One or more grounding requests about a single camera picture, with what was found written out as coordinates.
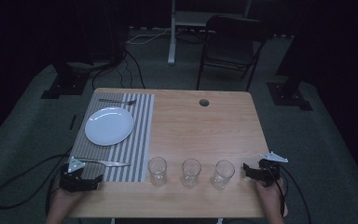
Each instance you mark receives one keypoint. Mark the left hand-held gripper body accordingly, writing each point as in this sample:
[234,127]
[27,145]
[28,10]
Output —
[74,182]

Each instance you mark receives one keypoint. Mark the white metal desk frame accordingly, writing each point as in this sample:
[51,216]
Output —
[172,37]

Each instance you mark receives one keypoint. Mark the black stand base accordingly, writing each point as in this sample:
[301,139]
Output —
[287,95]
[66,84]

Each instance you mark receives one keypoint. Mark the silver fork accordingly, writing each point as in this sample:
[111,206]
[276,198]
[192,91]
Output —
[118,101]

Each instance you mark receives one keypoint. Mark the clear drinking glass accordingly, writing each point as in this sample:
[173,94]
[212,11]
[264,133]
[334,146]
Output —
[157,171]
[222,174]
[191,172]

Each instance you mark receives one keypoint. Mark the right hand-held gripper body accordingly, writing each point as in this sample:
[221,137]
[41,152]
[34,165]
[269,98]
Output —
[270,169]

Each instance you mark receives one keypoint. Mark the white round plate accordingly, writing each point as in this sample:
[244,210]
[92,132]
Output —
[109,126]

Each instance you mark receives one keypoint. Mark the grey striped placemat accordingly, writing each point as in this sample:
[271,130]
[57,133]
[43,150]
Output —
[136,137]

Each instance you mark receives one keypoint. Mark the person's left hand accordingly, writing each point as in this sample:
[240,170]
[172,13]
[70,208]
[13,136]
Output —
[62,202]

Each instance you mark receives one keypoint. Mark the black folding chair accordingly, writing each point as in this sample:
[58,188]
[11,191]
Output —
[230,46]

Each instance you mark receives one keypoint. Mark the person's right hand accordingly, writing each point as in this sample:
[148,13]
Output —
[270,199]

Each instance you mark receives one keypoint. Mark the silver table knife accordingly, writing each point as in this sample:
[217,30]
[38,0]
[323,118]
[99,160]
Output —
[108,162]

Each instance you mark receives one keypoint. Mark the small black floor object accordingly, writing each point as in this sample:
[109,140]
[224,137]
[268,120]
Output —
[72,122]

